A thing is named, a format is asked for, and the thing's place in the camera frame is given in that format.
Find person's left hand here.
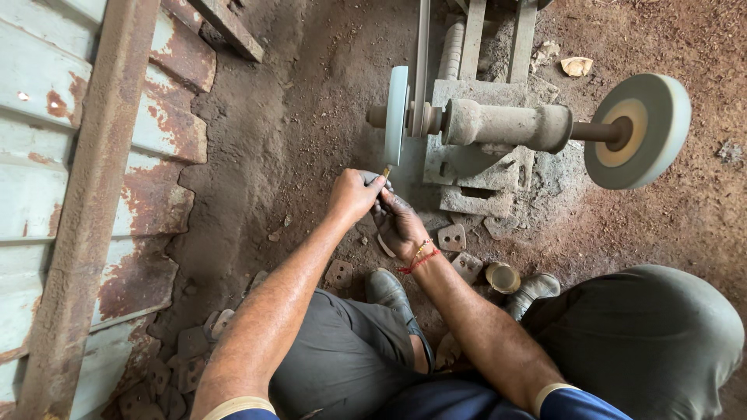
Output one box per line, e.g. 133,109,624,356
325,168,389,226

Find person's right hand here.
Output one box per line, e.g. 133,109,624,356
369,185,433,265

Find thin grey grinding wheel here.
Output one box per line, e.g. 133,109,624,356
383,65,410,168

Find dusty plate with two holes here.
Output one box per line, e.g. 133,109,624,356
324,258,355,291
437,223,468,253
451,251,484,286

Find dusty black shoe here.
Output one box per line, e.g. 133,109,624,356
365,268,436,375
505,272,562,322

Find dusty metal machine base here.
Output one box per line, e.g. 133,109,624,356
423,78,561,219

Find flat dusty metal piece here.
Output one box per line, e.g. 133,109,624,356
482,215,521,240

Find grey drive belt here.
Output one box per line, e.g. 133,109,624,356
412,0,431,138

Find brass cup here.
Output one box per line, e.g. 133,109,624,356
486,262,521,295

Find dusty spindle housing with shaft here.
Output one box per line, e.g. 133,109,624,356
366,98,634,155

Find ribbed grey cylinder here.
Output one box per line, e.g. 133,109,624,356
437,17,467,81

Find rusty angled bar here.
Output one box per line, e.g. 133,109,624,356
188,0,265,64

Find blue shirt with cream cuffs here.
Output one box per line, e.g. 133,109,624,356
201,382,635,420

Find rusty corrugated metal sheet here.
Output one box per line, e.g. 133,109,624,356
0,0,218,420

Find crumpled tan paper scrap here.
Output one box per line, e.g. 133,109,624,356
560,56,594,78

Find pile of rusty metal plates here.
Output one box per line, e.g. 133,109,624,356
116,308,237,420

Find thick grey grinding wheel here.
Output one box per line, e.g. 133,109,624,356
584,73,692,190

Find rusty metal beam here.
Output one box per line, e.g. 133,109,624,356
13,0,162,420

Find grey trousers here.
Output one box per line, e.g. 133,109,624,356
268,264,746,420

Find red thread bracelet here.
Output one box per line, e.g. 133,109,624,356
397,237,442,275

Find metal frame bars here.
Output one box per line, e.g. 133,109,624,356
453,0,540,84

